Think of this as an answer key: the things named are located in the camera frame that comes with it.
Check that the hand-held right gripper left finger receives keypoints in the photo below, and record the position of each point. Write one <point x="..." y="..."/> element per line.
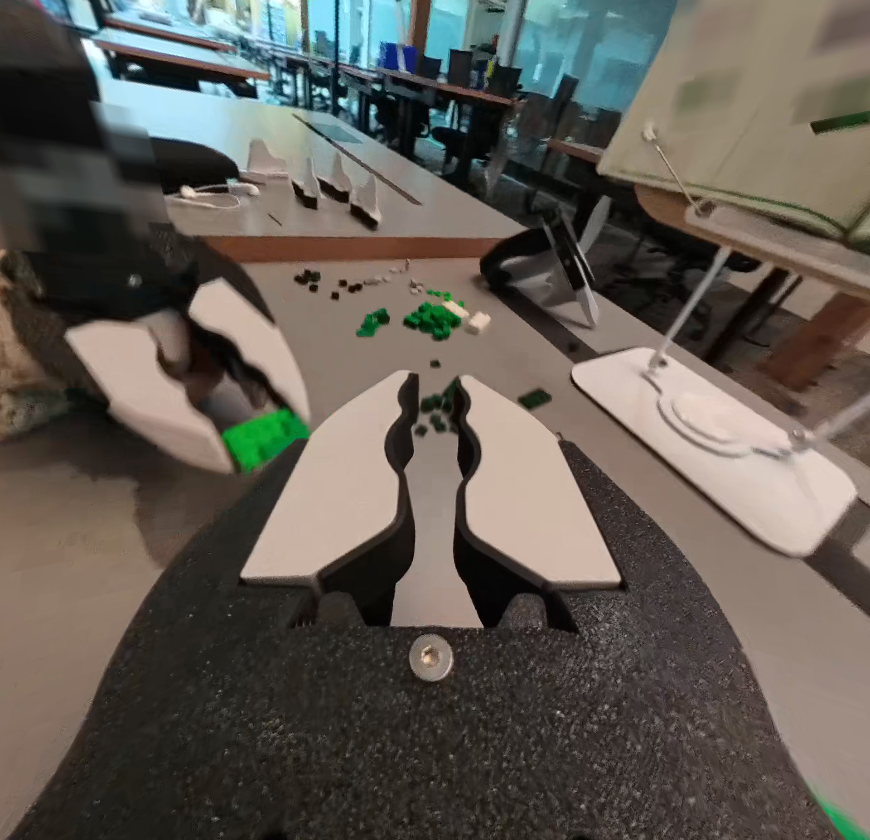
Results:
<point x="326" y="507"/>

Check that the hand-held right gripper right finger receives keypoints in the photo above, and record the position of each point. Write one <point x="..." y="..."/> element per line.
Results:
<point x="544" y="507"/>

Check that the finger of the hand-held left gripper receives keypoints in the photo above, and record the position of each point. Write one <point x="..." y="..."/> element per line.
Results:
<point x="136" y="384"/>
<point x="251" y="337"/>

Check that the pile of dark green pieces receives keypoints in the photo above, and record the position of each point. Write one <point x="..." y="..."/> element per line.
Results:
<point x="435" y="405"/>

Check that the pile of bright green pieces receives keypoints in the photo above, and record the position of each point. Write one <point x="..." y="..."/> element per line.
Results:
<point x="428" y="320"/>

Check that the scatter of black lego pieces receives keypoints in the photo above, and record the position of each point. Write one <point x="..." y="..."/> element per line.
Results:
<point x="312" y="279"/>

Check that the dark green short lego plate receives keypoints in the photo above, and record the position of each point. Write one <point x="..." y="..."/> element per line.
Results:
<point x="535" y="399"/>

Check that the scatter of grey lego pieces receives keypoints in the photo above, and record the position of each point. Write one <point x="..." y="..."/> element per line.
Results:
<point x="414" y="284"/>

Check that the white lego brick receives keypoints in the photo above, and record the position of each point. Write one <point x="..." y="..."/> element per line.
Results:
<point x="454" y="310"/>
<point x="478" y="323"/>

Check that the lego instruction booklet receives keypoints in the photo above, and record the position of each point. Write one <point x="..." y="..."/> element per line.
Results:
<point x="734" y="92"/>

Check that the black oval pouch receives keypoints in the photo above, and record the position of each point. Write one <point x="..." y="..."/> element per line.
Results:
<point x="197" y="164"/>

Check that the white book stand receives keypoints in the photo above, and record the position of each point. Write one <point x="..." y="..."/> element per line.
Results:
<point x="713" y="446"/>

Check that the spare black white gripper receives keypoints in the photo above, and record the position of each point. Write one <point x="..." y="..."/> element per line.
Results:
<point x="544" y="276"/>

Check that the long brown desk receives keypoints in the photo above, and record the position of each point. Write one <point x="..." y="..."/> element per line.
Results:
<point x="177" y="58"/>

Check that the blue storage bins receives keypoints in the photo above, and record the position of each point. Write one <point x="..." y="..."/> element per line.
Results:
<point x="397" y="57"/>

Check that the wooden post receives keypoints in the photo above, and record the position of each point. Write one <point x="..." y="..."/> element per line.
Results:
<point x="421" y="4"/>
<point x="822" y="344"/>

